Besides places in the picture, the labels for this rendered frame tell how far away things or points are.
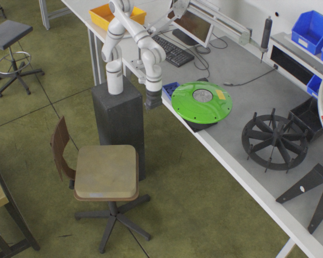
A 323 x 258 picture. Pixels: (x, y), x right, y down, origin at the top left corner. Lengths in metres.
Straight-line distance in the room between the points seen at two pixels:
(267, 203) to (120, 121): 1.06
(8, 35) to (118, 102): 1.78
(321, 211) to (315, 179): 0.16
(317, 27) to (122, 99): 1.30
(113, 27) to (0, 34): 2.01
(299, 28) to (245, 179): 0.99
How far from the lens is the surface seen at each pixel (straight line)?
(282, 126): 1.66
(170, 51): 2.35
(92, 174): 2.02
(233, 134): 1.83
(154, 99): 1.63
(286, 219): 1.58
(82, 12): 3.03
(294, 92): 2.22
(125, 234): 2.49
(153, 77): 1.55
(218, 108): 1.71
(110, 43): 1.84
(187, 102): 1.71
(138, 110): 2.18
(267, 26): 1.77
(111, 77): 2.04
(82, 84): 3.65
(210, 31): 2.32
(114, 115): 2.10
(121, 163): 2.05
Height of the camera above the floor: 2.22
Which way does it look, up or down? 45 degrees down
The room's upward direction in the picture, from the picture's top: straight up
